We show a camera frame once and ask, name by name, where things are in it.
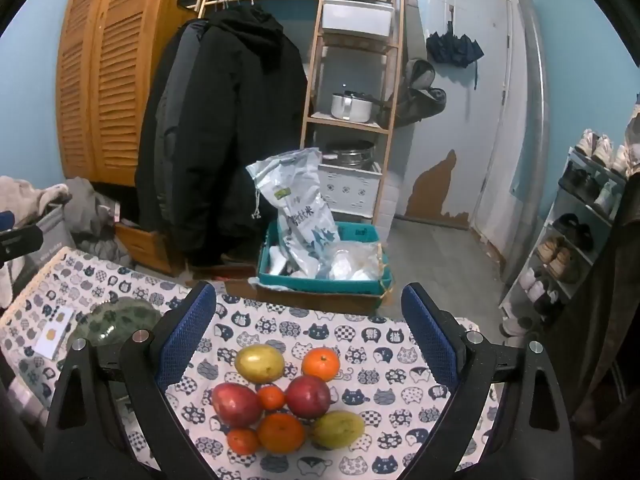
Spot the teal box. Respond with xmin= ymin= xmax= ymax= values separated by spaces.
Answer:
xmin=256 ymin=221 xmax=396 ymax=296

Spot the dark hanging cloth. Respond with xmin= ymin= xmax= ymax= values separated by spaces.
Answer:
xmin=542 ymin=175 xmax=640 ymax=461

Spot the green yellow mango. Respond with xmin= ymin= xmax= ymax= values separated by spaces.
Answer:
xmin=312 ymin=411 xmax=366 ymax=450

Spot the white card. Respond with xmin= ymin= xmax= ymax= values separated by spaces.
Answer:
xmin=36 ymin=307 xmax=75 ymax=360

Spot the small tangerine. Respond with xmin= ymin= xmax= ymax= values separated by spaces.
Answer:
xmin=257 ymin=385 xmax=286 ymax=411
xmin=227 ymin=427 xmax=261 ymax=455

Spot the cat print tablecloth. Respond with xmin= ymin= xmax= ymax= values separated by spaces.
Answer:
xmin=0 ymin=247 xmax=501 ymax=480

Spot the large orange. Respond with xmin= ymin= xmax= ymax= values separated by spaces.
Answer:
xmin=301 ymin=347 xmax=341 ymax=382
xmin=257 ymin=411 xmax=306 ymax=455

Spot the brown cardboard box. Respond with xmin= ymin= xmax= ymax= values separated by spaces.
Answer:
xmin=254 ymin=280 xmax=394 ymax=315

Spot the clear plastic bag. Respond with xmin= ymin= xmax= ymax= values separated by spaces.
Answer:
xmin=320 ymin=242 xmax=389 ymax=282

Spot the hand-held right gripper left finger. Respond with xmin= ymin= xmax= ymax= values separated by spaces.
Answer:
xmin=42 ymin=281 xmax=223 ymax=480

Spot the green glass bowl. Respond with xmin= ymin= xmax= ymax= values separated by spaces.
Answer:
xmin=75 ymin=297 xmax=162 ymax=348

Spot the black hooded coat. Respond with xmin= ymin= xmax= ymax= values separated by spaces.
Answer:
xmin=197 ymin=7 xmax=309 ymax=267

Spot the grey jacket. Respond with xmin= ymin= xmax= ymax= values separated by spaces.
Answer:
xmin=156 ymin=24 xmax=203 ymax=191

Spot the wooden drawer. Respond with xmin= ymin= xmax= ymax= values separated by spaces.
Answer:
xmin=115 ymin=222 xmax=186 ymax=276

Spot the red apple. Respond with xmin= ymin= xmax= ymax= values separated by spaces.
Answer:
xmin=285 ymin=375 xmax=332 ymax=419
xmin=212 ymin=382 xmax=264 ymax=429

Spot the wooden louvered wardrobe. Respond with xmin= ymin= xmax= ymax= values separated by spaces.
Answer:
xmin=56 ymin=0 xmax=193 ymax=186

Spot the light grey door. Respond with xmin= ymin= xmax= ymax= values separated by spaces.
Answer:
xmin=427 ymin=0 xmax=514 ymax=233

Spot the grey clothes pile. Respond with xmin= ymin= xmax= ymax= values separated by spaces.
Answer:
xmin=65 ymin=177 xmax=134 ymax=267

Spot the wooden shelf rack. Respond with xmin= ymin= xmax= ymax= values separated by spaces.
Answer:
xmin=300 ymin=0 xmax=407 ymax=222

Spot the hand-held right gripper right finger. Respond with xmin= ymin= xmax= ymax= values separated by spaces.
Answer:
xmin=400 ymin=282 xmax=576 ymax=480

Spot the white pot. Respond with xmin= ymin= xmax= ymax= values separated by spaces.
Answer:
xmin=331 ymin=91 xmax=375 ymax=122

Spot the grey laundry basket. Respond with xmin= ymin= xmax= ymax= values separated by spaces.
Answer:
xmin=12 ymin=205 xmax=77 ymax=291

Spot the white printed rice bag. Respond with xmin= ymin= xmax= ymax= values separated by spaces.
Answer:
xmin=246 ymin=147 xmax=342 ymax=279

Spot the grey hanging bag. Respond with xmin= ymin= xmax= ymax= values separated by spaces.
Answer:
xmin=390 ymin=59 xmax=448 ymax=129

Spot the white storage bin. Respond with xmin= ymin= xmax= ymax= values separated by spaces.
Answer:
xmin=321 ymin=0 xmax=394 ymax=39

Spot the grey shoe rack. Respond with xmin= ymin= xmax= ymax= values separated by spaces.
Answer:
xmin=500 ymin=130 xmax=640 ymax=332

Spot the dark blue umbrella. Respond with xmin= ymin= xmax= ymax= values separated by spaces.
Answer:
xmin=426 ymin=5 xmax=485 ymax=89

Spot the white perforated basket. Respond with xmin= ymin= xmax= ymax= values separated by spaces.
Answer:
xmin=317 ymin=162 xmax=384 ymax=219

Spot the steel pot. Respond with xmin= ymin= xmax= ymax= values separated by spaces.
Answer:
xmin=325 ymin=141 xmax=376 ymax=169

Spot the grey metal pipe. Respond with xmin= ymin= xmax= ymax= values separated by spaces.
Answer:
xmin=500 ymin=0 xmax=551 ymax=292

